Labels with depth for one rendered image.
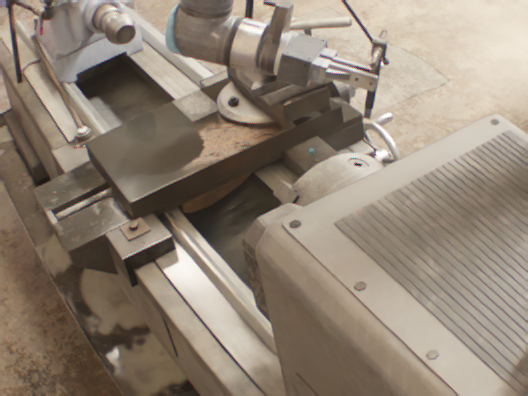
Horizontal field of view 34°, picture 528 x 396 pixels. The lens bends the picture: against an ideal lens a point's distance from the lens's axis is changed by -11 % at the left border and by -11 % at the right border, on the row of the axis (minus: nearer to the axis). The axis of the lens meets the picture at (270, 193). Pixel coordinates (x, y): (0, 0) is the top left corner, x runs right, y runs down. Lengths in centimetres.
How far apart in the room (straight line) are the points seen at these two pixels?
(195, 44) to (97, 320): 124
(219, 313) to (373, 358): 82
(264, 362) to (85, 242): 55
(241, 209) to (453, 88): 192
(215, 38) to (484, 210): 54
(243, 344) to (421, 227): 67
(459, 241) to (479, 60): 310
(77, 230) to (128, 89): 88
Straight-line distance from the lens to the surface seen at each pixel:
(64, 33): 265
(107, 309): 261
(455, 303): 112
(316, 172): 155
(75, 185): 227
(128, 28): 243
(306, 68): 146
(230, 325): 185
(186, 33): 152
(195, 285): 195
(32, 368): 310
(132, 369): 242
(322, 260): 120
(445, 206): 126
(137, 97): 285
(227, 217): 229
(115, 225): 210
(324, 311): 116
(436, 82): 409
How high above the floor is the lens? 213
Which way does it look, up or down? 37 degrees down
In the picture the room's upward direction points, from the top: 10 degrees counter-clockwise
